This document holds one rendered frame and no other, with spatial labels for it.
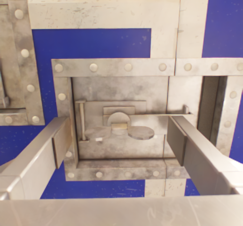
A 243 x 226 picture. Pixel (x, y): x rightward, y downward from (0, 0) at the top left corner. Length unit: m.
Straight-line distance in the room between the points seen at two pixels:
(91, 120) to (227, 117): 0.14
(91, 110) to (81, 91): 0.02
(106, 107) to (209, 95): 0.11
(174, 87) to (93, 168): 0.12
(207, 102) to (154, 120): 0.06
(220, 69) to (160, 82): 0.05
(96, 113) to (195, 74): 0.10
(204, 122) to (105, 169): 0.12
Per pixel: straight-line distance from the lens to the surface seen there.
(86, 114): 0.18
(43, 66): 0.17
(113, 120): 0.17
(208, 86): 0.19
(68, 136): 0.16
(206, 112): 0.20
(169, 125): 0.16
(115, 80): 0.17
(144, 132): 0.15
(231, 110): 0.20
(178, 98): 0.19
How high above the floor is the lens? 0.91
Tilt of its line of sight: 1 degrees up
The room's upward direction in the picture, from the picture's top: 89 degrees clockwise
